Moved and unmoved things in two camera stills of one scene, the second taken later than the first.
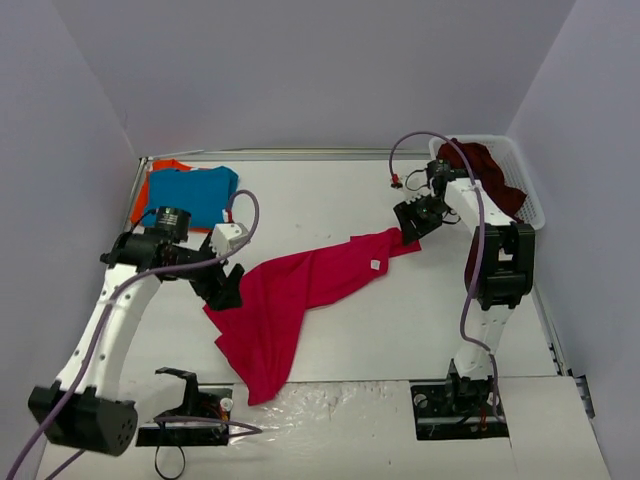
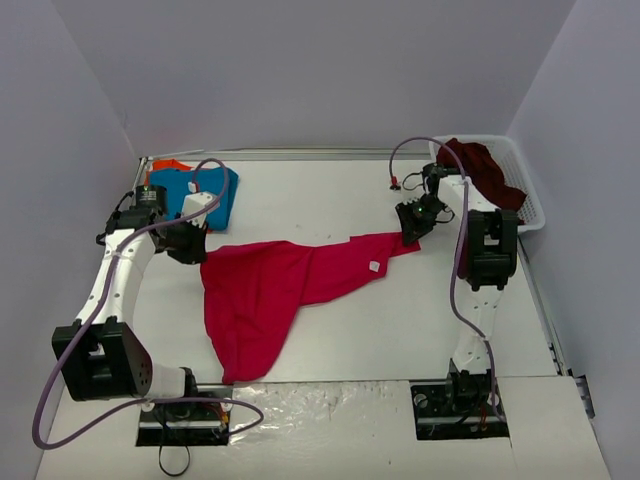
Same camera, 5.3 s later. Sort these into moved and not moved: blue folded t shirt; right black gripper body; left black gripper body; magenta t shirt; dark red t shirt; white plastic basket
Moved: left black gripper body; magenta t shirt
Not moved: blue folded t shirt; white plastic basket; right black gripper body; dark red t shirt
